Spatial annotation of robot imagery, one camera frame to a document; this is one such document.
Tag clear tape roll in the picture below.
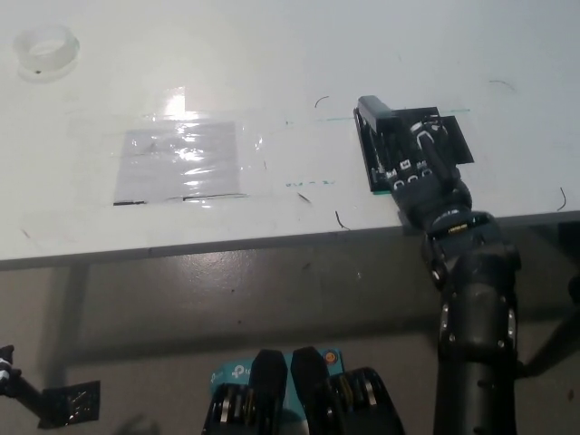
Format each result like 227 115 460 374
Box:
12 24 82 82

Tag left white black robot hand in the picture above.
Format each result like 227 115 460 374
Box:
0 344 23 398

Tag clear plastic film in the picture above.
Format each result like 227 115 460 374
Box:
67 85 314 212

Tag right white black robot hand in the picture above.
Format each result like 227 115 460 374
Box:
382 116 475 235

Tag black robot body blocks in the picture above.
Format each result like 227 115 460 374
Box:
201 346 404 435

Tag black stand leg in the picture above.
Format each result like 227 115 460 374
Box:
516 312 580 378

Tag taped clear plastic sheet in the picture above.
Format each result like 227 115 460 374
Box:
112 120 241 205

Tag black tape mark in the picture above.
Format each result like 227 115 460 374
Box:
387 106 476 182

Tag left table leg foot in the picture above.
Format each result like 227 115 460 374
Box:
36 380 102 430

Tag teal router box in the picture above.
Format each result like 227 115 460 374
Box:
208 348 346 413

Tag black stapler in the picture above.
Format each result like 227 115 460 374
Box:
352 94 405 197

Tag grey table leg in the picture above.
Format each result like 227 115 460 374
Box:
44 265 92 366

